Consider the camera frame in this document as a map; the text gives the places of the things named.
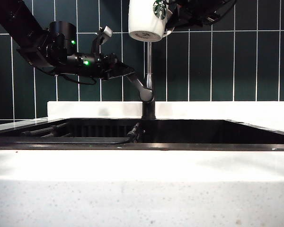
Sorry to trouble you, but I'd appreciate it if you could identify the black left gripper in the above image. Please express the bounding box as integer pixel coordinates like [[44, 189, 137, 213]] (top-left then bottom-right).
[[94, 53, 135, 80]]

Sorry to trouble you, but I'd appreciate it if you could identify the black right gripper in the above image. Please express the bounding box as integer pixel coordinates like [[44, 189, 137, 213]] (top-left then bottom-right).
[[167, 0, 225, 30]]

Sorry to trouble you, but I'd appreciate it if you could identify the white Starbucks logo mug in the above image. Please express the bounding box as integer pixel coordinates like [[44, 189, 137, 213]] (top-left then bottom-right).
[[128, 0, 175, 43]]

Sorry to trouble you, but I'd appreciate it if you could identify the gray faucet lever handle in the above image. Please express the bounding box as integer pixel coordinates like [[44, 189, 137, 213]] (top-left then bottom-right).
[[125, 72, 155, 103]]

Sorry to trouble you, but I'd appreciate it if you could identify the dark metal tall faucet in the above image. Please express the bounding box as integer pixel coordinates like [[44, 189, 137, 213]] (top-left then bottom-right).
[[141, 41, 156, 120]]

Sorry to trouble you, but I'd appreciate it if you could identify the black knurled sink fitting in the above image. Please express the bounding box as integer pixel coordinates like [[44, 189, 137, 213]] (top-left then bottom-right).
[[127, 122, 143, 144]]

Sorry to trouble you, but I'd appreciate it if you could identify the black sink drain rack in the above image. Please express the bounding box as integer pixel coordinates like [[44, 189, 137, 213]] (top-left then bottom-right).
[[11, 122, 133, 145]]

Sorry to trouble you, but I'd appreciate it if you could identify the black sink basin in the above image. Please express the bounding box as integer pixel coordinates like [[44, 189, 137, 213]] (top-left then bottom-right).
[[0, 118, 284, 151]]

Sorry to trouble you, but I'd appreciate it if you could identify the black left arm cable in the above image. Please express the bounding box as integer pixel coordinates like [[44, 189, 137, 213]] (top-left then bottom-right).
[[35, 67, 97, 85]]

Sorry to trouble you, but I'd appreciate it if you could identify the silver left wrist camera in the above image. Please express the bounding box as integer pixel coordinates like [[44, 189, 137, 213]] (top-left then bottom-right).
[[94, 25, 114, 45]]

